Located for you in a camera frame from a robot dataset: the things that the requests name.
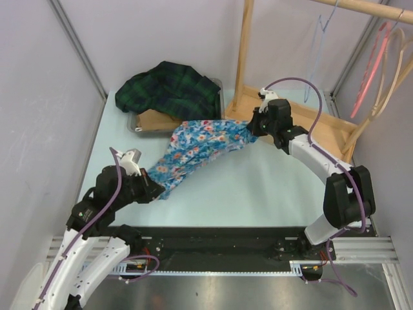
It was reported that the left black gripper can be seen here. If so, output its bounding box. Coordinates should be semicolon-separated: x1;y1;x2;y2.
112;167;166;209

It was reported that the blue floral skirt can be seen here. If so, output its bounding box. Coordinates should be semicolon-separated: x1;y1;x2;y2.
148;119;258;200

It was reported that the beige wooden hanger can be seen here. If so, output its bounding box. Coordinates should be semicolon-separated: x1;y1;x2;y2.
367;27;412;123

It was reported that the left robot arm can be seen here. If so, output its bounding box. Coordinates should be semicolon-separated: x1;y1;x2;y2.
11;166;165;309

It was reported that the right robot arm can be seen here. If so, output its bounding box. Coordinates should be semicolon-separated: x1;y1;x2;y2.
247;99;376;259

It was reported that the pink plastic hanger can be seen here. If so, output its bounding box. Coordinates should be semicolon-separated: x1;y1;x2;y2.
350;22;391;118

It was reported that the wooden clothes rack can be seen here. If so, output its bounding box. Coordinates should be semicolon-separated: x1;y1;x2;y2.
225;1;412;163

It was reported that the clear plastic tray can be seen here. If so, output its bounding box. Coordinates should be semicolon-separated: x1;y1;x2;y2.
126;77;226;139

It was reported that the tan folded garment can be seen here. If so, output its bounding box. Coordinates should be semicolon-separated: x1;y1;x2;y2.
135;109;183;132

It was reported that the green plaid garment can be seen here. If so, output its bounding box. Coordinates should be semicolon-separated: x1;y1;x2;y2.
115;61;221;121

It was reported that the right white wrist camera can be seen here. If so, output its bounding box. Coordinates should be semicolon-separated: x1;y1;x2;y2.
258;87;279;109

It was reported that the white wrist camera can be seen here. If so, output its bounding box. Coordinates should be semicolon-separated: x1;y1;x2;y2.
258;87;279;109
116;149;141;176

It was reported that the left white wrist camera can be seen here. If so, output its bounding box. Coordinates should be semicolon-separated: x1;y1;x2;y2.
116;149;141;176

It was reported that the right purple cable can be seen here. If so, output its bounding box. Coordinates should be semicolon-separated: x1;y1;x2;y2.
266;77;368;297

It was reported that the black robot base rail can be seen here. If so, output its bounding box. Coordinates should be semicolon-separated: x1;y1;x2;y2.
116;227;336;280

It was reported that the blue wire hanger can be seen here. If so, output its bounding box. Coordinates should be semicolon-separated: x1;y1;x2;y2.
306;1;339;83

